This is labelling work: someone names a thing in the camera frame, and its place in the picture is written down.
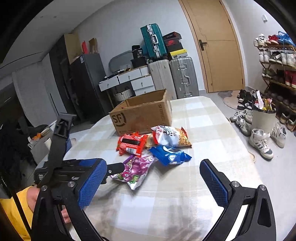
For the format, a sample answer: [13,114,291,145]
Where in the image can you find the small brown cardboard piece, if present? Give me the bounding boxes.
[88,37,98,55]

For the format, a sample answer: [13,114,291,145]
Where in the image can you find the purple snack bag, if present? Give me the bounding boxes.
[110,155,156,191]

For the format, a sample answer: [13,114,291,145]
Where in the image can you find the noodle snack bag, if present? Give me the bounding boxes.
[151,125,193,148]

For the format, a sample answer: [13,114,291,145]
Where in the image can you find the wooden shoe rack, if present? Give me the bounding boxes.
[258,43,296,133]

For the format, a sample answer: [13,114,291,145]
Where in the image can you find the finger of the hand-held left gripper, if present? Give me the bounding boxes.
[101,162,126,185]

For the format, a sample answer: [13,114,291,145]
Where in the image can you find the blue cookie packet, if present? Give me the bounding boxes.
[149,145,193,166]

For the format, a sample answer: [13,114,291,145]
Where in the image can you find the black storage box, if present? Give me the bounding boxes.
[130,58,149,69]

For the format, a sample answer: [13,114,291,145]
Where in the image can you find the grey oval mirror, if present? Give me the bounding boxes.
[108,50,134,73]

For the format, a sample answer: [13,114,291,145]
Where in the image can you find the woven laundry basket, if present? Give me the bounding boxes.
[114,87,136,104]

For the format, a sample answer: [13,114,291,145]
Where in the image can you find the dark wardrobe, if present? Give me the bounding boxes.
[48,34,79,121]

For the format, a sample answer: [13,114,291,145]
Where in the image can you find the white suitcase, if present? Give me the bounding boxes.
[147,59,178,101]

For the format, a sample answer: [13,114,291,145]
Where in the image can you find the scattered pairs of shoes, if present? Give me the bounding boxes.
[228,89,287,161]

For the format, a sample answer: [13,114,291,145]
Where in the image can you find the black bag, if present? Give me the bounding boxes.
[132,44,145,60]

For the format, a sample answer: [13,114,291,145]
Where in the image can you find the black refrigerator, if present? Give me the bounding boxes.
[69,53,112,126]

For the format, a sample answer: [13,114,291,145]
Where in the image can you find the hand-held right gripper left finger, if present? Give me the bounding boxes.
[31,158,108,241]

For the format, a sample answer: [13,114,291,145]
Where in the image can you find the shoe rack with shoes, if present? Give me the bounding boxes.
[253,31,296,131]

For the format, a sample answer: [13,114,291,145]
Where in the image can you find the teal suitcase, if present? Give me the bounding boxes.
[140,23,168,60]

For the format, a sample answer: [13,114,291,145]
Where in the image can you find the white waste bin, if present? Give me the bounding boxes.
[250,91,277,134]

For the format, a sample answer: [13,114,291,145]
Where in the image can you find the small door mat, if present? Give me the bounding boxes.
[217,90,241,110]

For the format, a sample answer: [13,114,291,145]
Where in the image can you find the person's left hand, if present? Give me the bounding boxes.
[26,186,72,224]

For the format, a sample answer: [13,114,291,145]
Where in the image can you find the silver suitcase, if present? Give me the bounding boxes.
[169,56,200,99]

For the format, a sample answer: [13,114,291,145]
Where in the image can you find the yellow black shoe box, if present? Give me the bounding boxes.
[168,49,187,60]

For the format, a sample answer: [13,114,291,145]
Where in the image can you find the plain black shoe box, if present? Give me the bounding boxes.
[166,44,184,53]

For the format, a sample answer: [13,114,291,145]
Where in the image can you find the tall flat cardboard box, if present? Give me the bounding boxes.
[63,33,83,65]

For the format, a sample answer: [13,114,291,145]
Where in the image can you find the wooden door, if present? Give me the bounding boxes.
[178,0,246,94]

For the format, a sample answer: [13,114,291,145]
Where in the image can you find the clear cracker packet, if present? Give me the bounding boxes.
[144,134,155,149]

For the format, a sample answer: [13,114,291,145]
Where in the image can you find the red cookie packet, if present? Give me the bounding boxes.
[116,132,149,156]

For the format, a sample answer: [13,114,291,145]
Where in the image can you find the white desk with drawers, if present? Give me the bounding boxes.
[98,66,156,110]

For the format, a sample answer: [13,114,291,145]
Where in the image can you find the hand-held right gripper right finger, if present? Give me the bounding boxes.
[199,159,277,241]

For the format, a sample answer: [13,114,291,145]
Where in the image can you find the brown cardboard box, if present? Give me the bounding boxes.
[108,89,173,137]

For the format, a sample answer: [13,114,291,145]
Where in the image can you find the black shoe box red logo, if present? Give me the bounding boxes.
[165,38,182,47]

